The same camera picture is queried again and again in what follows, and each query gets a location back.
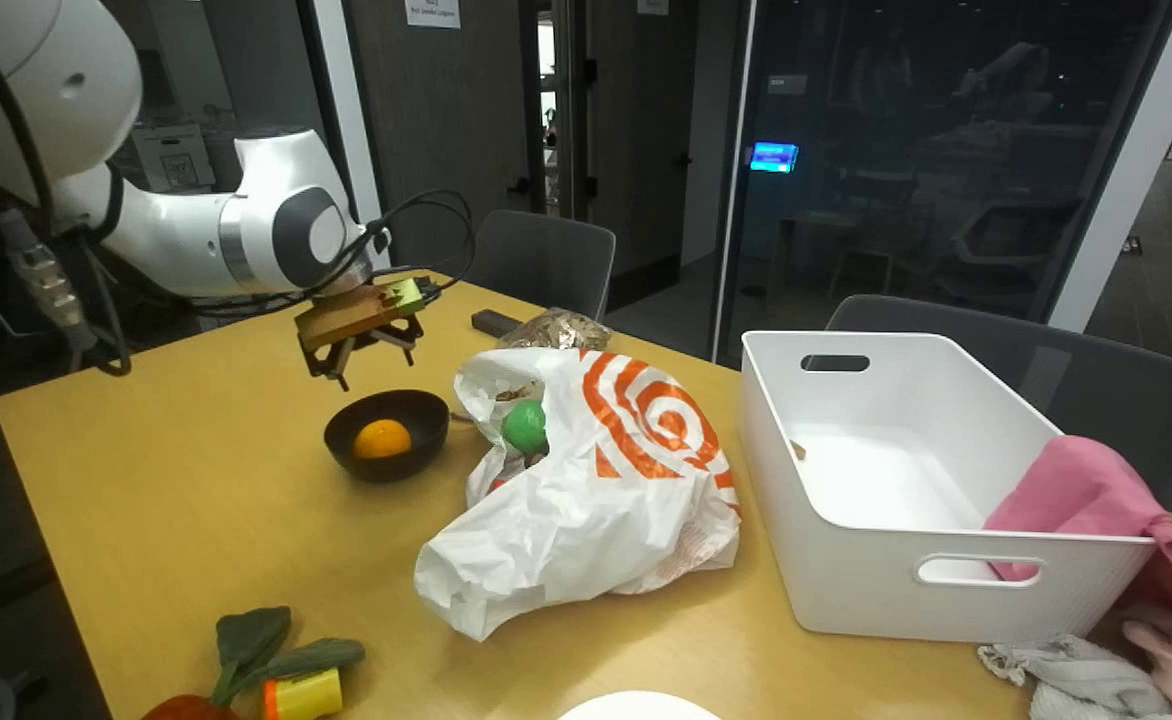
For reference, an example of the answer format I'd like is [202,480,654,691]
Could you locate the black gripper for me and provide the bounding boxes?
[297,307,423,393]

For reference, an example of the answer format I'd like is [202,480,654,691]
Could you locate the orange toy fruit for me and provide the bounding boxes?
[350,418,416,463]

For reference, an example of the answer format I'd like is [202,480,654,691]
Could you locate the green toy apple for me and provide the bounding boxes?
[495,395,558,458]

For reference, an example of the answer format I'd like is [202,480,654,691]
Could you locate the black bowl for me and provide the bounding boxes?
[320,385,452,488]

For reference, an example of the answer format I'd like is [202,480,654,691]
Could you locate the clear bag of rubber bands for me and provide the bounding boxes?
[516,305,616,358]

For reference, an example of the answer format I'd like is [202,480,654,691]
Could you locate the white plastic bag orange print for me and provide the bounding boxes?
[413,346,744,643]

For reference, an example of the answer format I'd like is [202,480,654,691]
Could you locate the red stuffed vegetable green leaves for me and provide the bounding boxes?
[140,605,370,720]

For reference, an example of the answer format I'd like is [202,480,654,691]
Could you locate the black rectangular case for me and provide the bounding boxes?
[468,305,527,340]

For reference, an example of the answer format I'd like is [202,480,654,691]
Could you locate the grey office chair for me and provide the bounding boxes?
[822,292,1172,518]
[455,204,621,319]

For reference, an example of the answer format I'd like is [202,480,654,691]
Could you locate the yellow cylinder toy orange end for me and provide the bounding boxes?
[256,663,350,720]

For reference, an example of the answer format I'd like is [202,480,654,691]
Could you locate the white paper plate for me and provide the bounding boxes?
[558,690,725,720]

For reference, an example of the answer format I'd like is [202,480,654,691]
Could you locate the blue lit screen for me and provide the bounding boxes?
[744,136,804,179]

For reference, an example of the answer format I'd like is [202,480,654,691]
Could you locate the white plastic bin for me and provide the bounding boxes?
[737,330,1160,650]

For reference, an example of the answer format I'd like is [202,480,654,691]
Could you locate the white grey towel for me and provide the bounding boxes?
[976,634,1172,720]

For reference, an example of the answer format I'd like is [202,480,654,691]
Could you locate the thick black base cable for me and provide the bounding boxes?
[0,23,138,377]

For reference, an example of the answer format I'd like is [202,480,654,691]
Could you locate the white wall sign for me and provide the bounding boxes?
[400,0,466,31]

